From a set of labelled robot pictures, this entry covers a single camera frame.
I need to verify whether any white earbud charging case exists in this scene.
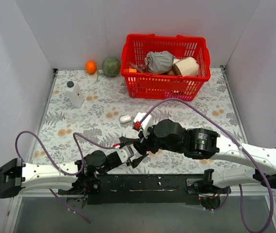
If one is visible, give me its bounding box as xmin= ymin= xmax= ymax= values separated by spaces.
xmin=119 ymin=115 xmax=131 ymax=124

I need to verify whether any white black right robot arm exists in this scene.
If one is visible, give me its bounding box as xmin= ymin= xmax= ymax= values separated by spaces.
xmin=133 ymin=119 xmax=276 ymax=193

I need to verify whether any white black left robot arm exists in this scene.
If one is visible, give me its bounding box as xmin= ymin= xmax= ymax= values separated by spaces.
xmin=0 ymin=144 xmax=148 ymax=199

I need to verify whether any floral patterned table mat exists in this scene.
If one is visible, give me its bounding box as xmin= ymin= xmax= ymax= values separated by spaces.
xmin=30 ymin=68 xmax=246 ymax=164

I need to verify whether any white bottle black cap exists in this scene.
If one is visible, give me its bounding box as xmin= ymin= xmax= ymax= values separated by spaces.
xmin=65 ymin=81 xmax=84 ymax=108

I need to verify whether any clear plastic snack wrapper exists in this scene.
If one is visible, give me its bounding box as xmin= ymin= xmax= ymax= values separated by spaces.
xmin=130 ymin=62 xmax=148 ymax=73

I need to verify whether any green melon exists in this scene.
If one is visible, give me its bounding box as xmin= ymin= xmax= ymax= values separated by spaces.
xmin=96 ymin=57 xmax=121 ymax=80

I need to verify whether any red plastic shopping basket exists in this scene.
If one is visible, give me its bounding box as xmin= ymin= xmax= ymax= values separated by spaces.
xmin=121 ymin=34 xmax=211 ymax=101

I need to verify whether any crumpled grey bag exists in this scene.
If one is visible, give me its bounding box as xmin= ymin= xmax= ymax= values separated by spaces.
xmin=145 ymin=51 xmax=175 ymax=75

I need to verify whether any orange fruit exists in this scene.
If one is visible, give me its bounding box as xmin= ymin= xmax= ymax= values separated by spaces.
xmin=85 ymin=61 xmax=97 ymax=74

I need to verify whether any beige paper roll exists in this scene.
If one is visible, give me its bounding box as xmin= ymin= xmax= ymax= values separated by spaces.
xmin=172 ymin=57 xmax=199 ymax=76

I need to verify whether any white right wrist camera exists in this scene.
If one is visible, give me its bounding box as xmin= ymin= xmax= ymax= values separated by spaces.
xmin=133 ymin=112 xmax=153 ymax=139

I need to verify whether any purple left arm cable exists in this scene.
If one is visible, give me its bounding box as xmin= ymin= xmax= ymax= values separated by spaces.
xmin=15 ymin=131 xmax=119 ymax=223

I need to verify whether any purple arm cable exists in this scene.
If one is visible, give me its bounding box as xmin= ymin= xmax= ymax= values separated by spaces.
xmin=139 ymin=98 xmax=274 ymax=233
xmin=15 ymin=131 xmax=119 ymax=223

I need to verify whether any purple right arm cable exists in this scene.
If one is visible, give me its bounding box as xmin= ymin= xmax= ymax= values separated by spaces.
xmin=139 ymin=98 xmax=274 ymax=233

